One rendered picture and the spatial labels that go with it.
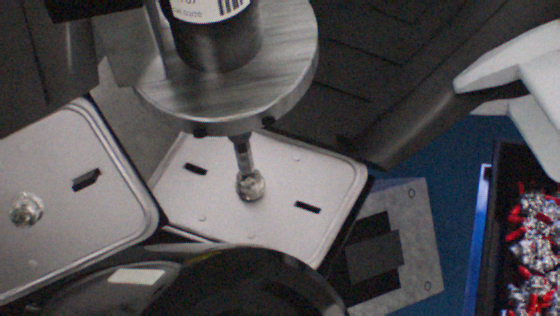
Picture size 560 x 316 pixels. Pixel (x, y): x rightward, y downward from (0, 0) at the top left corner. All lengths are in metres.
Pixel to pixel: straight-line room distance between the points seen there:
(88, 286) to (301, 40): 0.13
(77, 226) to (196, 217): 0.07
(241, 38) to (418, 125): 0.15
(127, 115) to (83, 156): 1.53
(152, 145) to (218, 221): 1.43
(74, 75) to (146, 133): 1.52
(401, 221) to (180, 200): 0.22
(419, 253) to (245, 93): 0.33
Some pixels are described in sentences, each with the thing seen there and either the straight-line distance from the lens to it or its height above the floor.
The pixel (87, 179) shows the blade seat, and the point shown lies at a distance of 0.46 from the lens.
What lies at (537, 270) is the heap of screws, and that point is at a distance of 0.89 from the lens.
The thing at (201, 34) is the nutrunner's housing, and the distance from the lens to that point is 0.40.
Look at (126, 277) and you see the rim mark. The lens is 0.45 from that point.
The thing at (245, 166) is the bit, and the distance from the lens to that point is 0.51.
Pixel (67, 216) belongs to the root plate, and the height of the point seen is 1.25.
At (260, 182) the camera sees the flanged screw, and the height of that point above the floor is 1.20.
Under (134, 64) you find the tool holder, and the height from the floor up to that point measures 1.32.
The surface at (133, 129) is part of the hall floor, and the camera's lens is 1.97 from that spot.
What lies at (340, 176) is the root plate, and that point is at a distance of 0.53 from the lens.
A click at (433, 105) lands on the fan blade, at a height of 1.19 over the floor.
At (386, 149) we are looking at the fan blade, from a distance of 0.53.
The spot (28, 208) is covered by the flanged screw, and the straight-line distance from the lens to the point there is 0.47.
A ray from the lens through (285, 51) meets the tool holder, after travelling 0.43.
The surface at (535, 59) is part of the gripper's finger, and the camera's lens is 0.55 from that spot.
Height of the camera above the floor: 1.66
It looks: 62 degrees down
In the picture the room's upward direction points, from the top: 7 degrees counter-clockwise
